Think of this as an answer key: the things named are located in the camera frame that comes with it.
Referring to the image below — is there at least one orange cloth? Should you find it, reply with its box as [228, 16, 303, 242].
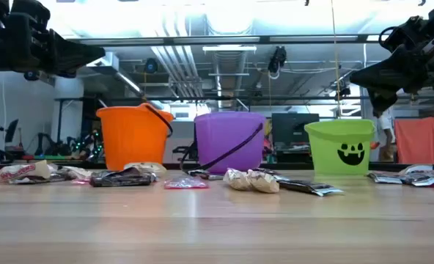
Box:
[394, 117, 434, 165]

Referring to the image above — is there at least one white red candy packet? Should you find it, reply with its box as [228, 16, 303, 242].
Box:
[123, 161, 168, 177]

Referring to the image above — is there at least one black overhead frame bar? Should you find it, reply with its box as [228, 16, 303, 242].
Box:
[68, 34, 386, 46]

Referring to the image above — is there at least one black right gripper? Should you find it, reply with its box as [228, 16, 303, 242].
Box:
[350, 16, 434, 113]

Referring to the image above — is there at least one black hanging ceiling device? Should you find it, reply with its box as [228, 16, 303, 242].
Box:
[267, 45, 288, 80]

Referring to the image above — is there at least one green jack-o-lantern bucket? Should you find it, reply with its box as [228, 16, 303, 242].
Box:
[304, 118, 376, 176]

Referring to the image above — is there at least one small black desk monitor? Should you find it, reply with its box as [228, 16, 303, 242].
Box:
[4, 118, 20, 144]

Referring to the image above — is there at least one orange plastic bucket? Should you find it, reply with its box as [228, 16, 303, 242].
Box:
[95, 102, 174, 172]

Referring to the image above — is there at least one white Whoppers candy packet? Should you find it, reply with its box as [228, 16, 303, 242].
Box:
[0, 159, 52, 183]

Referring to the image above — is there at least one black computer monitor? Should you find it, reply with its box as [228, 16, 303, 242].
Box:
[271, 112, 320, 146]

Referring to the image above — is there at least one black horizontal rail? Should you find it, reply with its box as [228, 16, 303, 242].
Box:
[54, 95, 434, 103]

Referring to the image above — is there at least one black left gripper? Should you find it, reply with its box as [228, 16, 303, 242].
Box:
[4, 12, 106, 79]

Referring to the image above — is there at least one red clear-wrapped candy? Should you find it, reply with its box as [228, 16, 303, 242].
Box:
[163, 175, 210, 191]

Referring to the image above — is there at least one brown silver chocolate bar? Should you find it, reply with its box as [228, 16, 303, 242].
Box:
[366, 172, 413, 186]
[410, 175, 434, 188]

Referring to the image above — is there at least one purple plastic bucket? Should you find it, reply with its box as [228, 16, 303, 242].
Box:
[179, 111, 268, 175]

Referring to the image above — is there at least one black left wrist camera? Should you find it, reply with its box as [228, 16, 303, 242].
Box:
[11, 0, 51, 23]

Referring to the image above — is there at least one silver white candy wrapper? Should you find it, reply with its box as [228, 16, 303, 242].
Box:
[54, 165, 94, 181]

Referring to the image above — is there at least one person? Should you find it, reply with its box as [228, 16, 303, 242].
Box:
[371, 109, 397, 163]

